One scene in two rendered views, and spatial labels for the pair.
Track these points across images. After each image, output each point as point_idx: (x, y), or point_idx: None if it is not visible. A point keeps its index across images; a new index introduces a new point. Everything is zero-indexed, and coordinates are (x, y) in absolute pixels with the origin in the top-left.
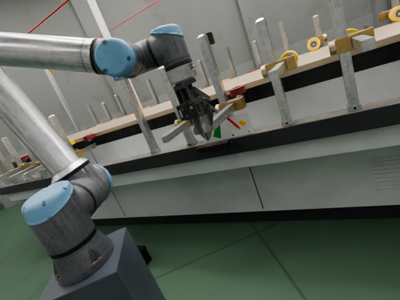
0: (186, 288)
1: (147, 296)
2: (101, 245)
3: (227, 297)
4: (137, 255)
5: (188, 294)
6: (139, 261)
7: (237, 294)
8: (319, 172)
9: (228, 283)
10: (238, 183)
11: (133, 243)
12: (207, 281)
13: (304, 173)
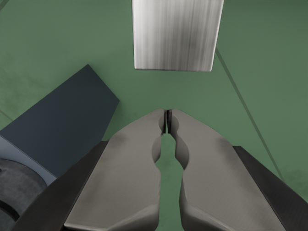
0: (59, 15)
1: (79, 124)
2: (29, 194)
3: (116, 22)
4: (39, 120)
5: (68, 24)
6: (46, 118)
7: (126, 15)
8: None
9: (110, 1)
10: None
11: (25, 124)
12: (81, 2)
13: None
